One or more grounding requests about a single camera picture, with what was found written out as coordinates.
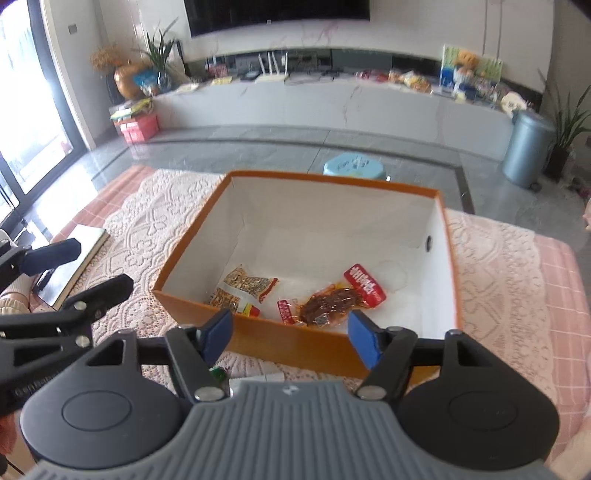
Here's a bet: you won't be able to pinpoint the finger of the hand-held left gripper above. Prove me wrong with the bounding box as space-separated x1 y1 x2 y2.
0 274 136 384
0 237 82 296

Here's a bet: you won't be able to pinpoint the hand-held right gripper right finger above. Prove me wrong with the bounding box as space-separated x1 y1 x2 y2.
347 310 490 400

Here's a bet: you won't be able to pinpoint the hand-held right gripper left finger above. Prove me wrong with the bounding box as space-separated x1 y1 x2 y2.
85 308 234 402

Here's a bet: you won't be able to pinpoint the orange cardboard box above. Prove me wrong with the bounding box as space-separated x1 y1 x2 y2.
151 170 462 380

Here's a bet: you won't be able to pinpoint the grey notebook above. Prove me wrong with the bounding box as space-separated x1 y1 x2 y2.
34 224 110 309

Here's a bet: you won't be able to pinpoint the yellow clear snack packet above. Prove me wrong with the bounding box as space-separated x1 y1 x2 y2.
210 264 279 318

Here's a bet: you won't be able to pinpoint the clear brown meat snack packet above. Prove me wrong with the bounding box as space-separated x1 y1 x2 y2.
298 284 365 328

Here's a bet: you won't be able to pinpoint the red white-print snack packet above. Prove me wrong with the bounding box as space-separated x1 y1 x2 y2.
344 264 386 309

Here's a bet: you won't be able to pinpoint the pink box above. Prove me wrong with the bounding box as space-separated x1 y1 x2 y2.
119 114 160 144

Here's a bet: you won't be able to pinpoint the glass sliding door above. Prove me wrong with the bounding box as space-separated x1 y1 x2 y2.
0 0 88 217

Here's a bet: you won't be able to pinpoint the stack of papers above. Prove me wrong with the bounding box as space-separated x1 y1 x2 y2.
110 97 155 123

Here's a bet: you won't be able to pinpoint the light blue plastic stool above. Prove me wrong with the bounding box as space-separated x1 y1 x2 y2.
323 154 387 178

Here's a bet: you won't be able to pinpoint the orange round vase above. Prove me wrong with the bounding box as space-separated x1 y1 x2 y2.
114 65 148 100

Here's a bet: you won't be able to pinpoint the blue snack bag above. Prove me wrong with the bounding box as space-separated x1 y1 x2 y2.
134 71 160 93

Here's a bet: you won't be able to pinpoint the pink checked cloth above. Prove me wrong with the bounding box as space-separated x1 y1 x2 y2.
48 165 591 462

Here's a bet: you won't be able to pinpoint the dried yellow flowers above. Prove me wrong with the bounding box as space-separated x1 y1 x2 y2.
90 44 127 72

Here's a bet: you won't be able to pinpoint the green plant in patterned pot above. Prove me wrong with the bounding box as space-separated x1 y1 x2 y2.
139 18 185 93

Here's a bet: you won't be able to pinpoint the white marble television console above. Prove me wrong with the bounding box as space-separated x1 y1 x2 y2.
152 46 518 162

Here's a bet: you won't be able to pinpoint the grey round trash bin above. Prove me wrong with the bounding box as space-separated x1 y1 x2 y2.
502 110 557 188

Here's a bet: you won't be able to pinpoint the yellow snack bags on console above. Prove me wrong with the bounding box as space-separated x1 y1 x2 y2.
390 69 432 93

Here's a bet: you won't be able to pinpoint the white router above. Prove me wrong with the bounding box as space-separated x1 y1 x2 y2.
255 52 289 83

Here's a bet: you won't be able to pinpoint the white rounded ornament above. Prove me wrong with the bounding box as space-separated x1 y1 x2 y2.
501 91 527 114

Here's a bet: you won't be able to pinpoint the tall plant in black pot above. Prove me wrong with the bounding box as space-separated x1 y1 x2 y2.
538 69 591 181

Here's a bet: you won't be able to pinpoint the green picture board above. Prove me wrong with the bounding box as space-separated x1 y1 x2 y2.
438 45 503 100

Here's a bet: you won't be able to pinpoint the black television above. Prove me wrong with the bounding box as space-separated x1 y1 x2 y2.
184 0 371 38

